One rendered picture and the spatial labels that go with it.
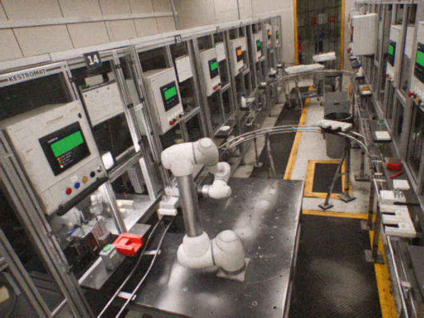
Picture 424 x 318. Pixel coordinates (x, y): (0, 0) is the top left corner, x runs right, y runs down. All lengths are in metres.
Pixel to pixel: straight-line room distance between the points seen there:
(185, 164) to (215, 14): 8.88
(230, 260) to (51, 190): 1.03
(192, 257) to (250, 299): 0.39
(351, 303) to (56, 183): 2.21
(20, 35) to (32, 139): 4.69
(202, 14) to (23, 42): 5.93
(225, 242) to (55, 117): 1.12
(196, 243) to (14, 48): 4.99
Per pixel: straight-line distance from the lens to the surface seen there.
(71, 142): 1.66
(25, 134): 1.54
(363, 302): 2.68
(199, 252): 1.75
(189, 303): 1.83
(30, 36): 6.27
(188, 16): 10.61
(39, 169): 1.57
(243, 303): 1.77
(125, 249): 1.87
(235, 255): 1.76
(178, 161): 1.61
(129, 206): 2.30
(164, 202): 2.22
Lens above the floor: 2.08
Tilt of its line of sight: 25 degrees down
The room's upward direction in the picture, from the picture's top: 10 degrees counter-clockwise
